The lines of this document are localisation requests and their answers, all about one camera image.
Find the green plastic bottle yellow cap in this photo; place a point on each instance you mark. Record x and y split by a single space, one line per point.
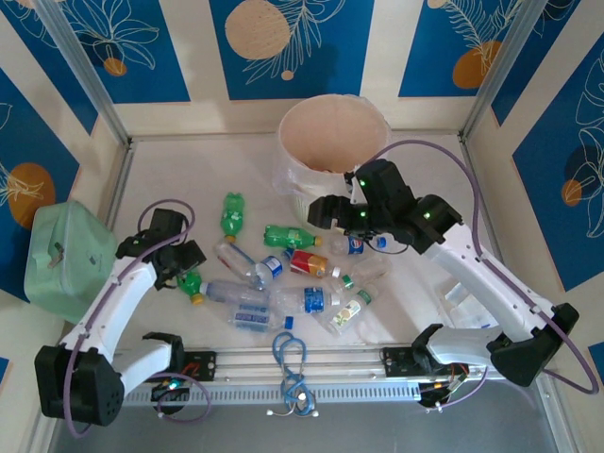
191 283
233 212
288 236

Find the clear bottle green cap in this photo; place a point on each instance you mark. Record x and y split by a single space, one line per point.
373 269

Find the pale blue label bottle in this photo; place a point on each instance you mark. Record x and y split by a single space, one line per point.
250 317

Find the blue label bottle white cap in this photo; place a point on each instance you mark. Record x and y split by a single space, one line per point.
313 299

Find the lemon label bottle green cap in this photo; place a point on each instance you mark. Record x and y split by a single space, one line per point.
344 313

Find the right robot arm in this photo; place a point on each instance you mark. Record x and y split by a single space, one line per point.
486 283

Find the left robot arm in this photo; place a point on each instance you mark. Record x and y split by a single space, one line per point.
118 302

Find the clear pepsi bottle blue cap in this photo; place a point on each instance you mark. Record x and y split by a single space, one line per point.
355 245

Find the red yellow label bottle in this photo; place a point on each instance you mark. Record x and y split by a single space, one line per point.
307 262

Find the mint green plastic case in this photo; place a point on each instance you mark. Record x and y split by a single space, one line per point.
71 255

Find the clear plastic package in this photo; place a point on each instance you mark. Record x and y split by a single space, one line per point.
464 311

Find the blue stethoscope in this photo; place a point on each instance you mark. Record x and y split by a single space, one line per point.
298 398

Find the grey metal panel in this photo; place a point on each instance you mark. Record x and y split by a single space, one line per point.
377 429

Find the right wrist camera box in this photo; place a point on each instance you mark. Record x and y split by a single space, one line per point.
353 189

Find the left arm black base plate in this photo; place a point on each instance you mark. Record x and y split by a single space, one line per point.
207 365

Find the aluminium front rail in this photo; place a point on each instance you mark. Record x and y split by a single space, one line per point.
330 365

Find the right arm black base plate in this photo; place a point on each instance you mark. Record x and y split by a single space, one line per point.
396 361

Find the aluminium frame post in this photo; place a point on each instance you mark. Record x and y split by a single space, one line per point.
500 61
80 61

